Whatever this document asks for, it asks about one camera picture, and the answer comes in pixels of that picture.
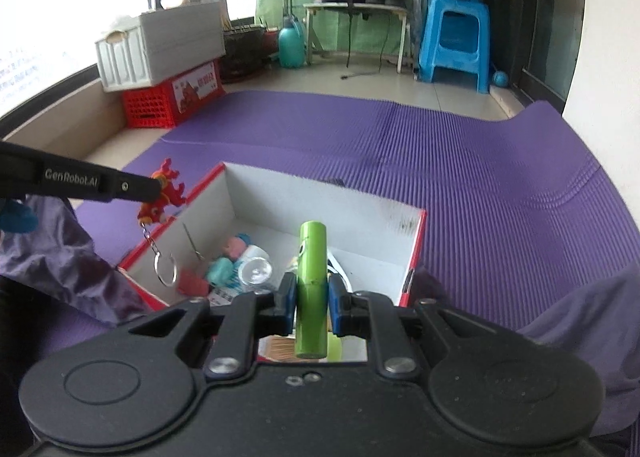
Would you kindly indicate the red cardboard box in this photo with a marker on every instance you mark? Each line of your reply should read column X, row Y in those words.
column 320, row 207

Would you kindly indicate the red plastic crate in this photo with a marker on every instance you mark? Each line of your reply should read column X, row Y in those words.
column 150, row 107

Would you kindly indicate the dark sliding door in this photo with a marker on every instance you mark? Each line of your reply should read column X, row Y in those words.
column 540, row 12

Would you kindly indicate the brown plant pot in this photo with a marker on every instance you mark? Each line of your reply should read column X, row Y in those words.
column 271, row 42

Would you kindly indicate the toothpick jar with green cap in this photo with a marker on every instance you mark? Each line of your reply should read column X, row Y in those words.
column 280, row 347

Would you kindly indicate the person's left hand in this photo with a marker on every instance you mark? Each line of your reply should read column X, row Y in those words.
column 17, row 217

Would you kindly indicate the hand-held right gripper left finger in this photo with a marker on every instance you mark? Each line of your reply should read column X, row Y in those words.
column 286, row 303

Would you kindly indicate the green tube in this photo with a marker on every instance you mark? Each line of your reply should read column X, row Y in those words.
column 311, row 287

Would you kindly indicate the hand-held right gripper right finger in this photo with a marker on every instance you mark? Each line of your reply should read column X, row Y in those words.
column 336, row 308

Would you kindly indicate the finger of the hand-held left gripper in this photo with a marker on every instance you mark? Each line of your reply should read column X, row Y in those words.
column 100, row 182

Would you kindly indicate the blue ball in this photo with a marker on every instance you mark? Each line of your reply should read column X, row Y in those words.
column 500, row 79

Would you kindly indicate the white folding crate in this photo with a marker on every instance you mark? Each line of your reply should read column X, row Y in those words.
column 160, row 47

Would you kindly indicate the teal spray bottle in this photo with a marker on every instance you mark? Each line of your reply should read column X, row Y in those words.
column 291, row 47

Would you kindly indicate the blue plastic stool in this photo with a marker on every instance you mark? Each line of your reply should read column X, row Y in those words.
column 457, row 4

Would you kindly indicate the purple foam mat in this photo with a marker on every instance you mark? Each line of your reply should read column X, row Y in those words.
column 450, row 162

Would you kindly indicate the white tube with teal cap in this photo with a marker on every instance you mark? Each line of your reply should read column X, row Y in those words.
column 220, row 272

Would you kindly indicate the white folding table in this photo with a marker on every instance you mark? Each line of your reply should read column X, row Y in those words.
column 350, row 7

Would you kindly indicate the clear jar of pins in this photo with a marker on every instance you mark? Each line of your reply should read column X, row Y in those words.
column 255, row 273

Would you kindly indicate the grey purple cloth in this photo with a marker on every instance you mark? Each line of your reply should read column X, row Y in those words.
column 60, row 257

